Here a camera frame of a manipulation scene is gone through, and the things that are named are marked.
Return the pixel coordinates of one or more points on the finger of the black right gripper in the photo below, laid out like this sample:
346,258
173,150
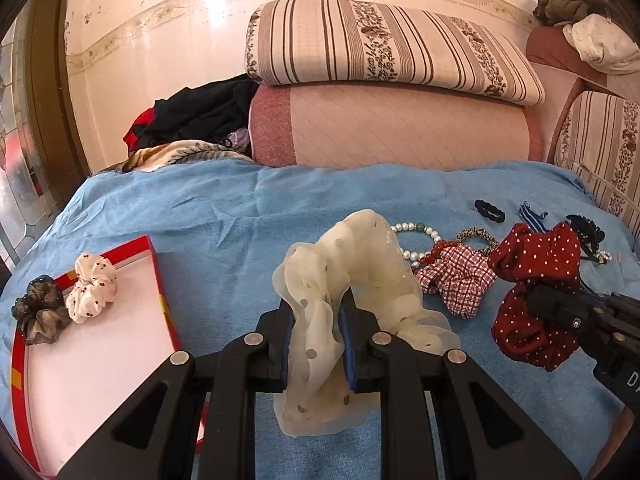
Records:
563,310

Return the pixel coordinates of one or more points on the red bordered white tray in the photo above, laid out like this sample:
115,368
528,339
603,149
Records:
61,393

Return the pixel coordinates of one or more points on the stained glass door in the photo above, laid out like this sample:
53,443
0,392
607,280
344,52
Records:
27,205

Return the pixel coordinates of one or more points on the red white plaid scrunchie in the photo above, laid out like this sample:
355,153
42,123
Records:
458,274

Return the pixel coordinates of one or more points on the black hair claw clip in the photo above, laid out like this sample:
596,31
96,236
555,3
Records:
590,237

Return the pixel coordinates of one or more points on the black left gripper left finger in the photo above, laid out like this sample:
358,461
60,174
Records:
192,417

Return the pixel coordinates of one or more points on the black sheer beaded scrunchie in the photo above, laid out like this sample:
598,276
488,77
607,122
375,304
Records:
41,314

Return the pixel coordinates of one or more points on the patterned beige scarf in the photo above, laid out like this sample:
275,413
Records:
176,153

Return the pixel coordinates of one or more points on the white cherry print scrunchie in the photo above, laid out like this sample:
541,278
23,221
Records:
94,289

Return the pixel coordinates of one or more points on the cream sheer dotted scrunchie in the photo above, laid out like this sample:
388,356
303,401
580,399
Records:
351,283

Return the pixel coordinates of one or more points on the pink quilted side cushion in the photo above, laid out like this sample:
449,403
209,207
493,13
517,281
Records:
565,76

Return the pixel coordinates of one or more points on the pink quilted bolster cushion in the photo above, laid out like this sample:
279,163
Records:
348,126

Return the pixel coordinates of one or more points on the olive and white clothes pile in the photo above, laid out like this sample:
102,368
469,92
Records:
592,29

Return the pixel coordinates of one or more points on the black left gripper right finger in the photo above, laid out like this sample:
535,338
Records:
442,416

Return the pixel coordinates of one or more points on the black and red clothes pile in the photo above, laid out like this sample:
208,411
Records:
209,113

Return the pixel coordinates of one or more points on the striped floral side pillow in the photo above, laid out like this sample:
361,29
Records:
599,140

